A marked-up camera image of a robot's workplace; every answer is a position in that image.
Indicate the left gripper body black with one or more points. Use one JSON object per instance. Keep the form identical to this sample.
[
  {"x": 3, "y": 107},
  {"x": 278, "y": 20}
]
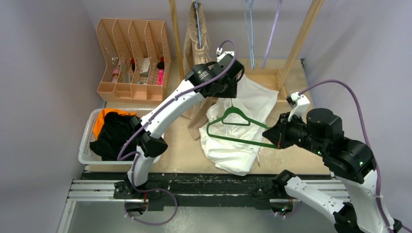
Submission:
[{"x": 228, "y": 91}]

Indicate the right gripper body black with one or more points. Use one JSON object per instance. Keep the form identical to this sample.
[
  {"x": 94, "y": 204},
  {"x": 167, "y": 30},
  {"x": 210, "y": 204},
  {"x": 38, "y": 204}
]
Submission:
[{"x": 294, "y": 131}]

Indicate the green hanger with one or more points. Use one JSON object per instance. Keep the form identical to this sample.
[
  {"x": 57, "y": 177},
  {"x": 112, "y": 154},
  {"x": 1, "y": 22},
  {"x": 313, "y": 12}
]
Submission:
[{"x": 236, "y": 126}]

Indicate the white shorts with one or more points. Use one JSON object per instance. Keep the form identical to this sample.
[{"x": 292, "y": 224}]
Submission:
[{"x": 256, "y": 102}]

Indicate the light blue hanger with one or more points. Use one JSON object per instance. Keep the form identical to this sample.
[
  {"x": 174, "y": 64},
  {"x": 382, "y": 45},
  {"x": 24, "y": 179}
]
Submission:
[{"x": 248, "y": 16}]

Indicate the lilac plastic hanger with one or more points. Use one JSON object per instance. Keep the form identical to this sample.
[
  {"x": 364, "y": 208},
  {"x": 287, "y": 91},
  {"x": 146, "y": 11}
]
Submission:
[{"x": 270, "y": 41}]

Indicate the black shorts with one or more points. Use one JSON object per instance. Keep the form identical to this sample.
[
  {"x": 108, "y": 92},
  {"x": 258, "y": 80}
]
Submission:
[{"x": 115, "y": 132}]

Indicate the orange shorts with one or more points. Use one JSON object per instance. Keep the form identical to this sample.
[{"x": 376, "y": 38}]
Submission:
[{"x": 104, "y": 117}]

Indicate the white plastic perforated basket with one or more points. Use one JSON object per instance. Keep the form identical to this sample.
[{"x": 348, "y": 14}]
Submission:
[{"x": 86, "y": 156}]

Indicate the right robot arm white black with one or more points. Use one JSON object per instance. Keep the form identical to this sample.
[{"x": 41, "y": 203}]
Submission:
[{"x": 351, "y": 161}]

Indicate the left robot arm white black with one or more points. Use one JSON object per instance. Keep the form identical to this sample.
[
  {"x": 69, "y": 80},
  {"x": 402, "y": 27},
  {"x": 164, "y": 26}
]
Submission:
[{"x": 210, "y": 80}]

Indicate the beige shorts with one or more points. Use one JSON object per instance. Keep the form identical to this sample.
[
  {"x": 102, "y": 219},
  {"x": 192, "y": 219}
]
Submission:
[{"x": 192, "y": 55}]

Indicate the pink marker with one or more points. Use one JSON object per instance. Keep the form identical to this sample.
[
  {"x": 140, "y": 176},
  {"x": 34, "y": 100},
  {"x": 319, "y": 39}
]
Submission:
[{"x": 160, "y": 78}]

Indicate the white small box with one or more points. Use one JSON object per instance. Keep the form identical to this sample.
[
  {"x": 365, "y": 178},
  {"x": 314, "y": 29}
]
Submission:
[{"x": 145, "y": 67}]

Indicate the peach plastic file organizer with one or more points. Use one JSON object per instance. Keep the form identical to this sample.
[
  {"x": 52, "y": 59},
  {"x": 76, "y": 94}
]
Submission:
[{"x": 124, "y": 43}]

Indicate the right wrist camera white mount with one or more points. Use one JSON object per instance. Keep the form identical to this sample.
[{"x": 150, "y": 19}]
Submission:
[{"x": 299, "y": 104}]

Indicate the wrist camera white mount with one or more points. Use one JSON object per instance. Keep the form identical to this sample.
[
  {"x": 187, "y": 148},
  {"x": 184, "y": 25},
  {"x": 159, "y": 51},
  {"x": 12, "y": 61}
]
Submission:
[
  {"x": 299, "y": 104},
  {"x": 220, "y": 53}
]

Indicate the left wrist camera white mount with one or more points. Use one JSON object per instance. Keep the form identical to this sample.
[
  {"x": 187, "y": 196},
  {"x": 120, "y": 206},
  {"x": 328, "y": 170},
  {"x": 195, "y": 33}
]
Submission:
[{"x": 220, "y": 53}]

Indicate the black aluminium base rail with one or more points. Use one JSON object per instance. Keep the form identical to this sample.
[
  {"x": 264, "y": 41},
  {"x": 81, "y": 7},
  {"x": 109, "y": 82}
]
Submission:
[{"x": 185, "y": 189}]

